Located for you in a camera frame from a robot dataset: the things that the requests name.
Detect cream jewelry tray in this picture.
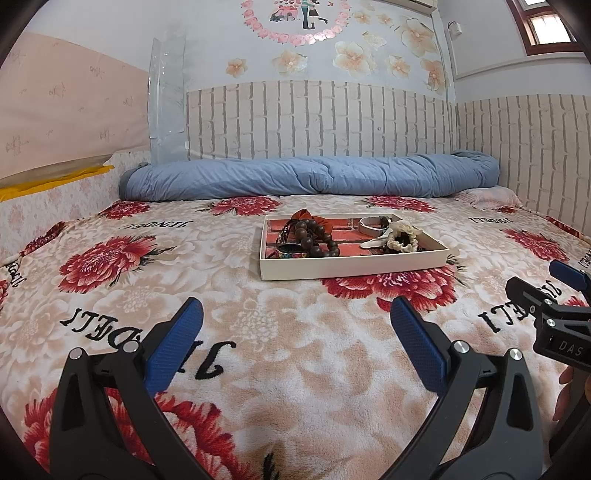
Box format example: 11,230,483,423
259,213,450,281

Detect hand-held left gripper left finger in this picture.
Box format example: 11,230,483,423
48,296,214,480

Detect clear plastic sheet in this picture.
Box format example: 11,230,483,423
148,34,189,164

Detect yellow cloth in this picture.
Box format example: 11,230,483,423
0,165,115,202

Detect person's right hand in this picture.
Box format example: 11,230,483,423
553,367,576,423

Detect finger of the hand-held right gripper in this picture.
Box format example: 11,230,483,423
549,260,591,294
505,276,561,324

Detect red scrunchie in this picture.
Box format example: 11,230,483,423
291,209,326,227

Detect cream scrunchie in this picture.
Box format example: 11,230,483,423
385,229,421,254

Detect white air conditioner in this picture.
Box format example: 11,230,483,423
383,0,439,11

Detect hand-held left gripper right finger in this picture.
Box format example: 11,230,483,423
390,295,546,480

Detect wooden bead bracelet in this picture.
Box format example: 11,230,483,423
293,219,341,259

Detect floral printed blanket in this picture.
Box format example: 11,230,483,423
0,194,591,480

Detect peach flower wall stickers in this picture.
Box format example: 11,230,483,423
225,0,448,95

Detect red framed window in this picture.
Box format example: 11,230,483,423
505,0,591,54

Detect white hair claw clip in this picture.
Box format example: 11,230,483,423
361,220,411,250

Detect round couple wall sticker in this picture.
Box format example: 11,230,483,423
241,0,352,46

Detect white bracelet with dark stone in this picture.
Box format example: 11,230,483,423
359,215,391,233

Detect rolled blue duvet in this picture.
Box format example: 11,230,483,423
119,151,502,201

